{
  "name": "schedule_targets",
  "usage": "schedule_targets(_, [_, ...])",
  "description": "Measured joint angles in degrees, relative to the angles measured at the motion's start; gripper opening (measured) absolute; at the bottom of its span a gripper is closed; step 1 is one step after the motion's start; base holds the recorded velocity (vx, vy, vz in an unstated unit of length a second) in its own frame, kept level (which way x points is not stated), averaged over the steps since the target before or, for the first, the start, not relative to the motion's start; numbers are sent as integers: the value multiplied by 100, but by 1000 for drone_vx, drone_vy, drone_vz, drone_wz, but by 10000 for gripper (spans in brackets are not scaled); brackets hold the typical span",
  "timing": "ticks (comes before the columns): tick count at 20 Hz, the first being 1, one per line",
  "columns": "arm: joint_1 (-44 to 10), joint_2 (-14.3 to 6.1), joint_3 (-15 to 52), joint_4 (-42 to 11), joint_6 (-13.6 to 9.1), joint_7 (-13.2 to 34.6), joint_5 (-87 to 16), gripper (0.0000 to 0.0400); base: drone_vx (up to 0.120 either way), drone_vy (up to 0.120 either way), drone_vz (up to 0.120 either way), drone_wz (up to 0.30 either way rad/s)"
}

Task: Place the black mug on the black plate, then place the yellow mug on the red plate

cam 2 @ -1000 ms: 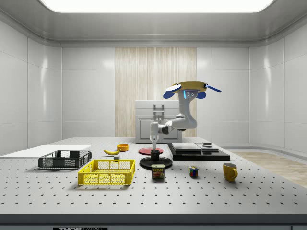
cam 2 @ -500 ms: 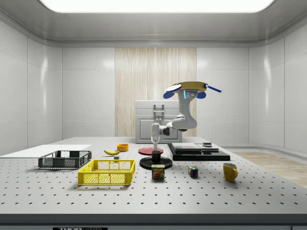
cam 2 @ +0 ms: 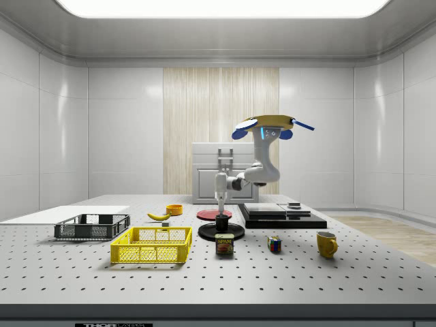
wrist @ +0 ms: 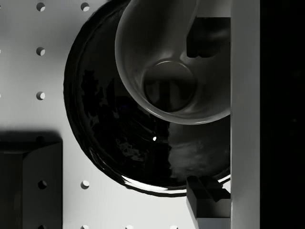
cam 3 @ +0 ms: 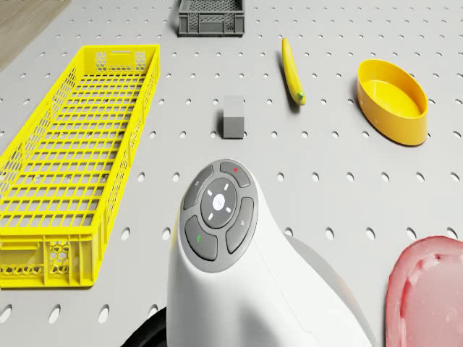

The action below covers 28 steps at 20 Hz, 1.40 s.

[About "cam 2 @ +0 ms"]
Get yellow basket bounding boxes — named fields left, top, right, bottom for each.
left=110, top=226, right=193, bottom=265

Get puzzle cube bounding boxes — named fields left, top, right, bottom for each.
left=267, top=235, right=283, bottom=253

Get white cabinet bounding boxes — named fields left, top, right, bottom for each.
left=191, top=142, right=260, bottom=205

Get banana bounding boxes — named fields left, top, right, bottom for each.
left=146, top=211, right=172, bottom=222

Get yellow mug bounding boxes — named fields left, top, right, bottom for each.
left=316, top=231, right=339, bottom=261

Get flat-sided can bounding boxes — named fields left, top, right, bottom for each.
left=215, top=233, right=235, bottom=255

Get black plate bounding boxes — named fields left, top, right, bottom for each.
left=198, top=222, right=246, bottom=240

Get dark grey basket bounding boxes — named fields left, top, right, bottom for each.
left=53, top=213, right=131, bottom=242

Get red plate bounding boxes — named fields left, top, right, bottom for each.
left=196, top=209, right=234, bottom=221

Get black mug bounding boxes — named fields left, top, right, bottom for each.
left=215, top=213, right=232, bottom=232

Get black stove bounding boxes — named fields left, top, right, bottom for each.
left=236, top=202, right=328, bottom=230

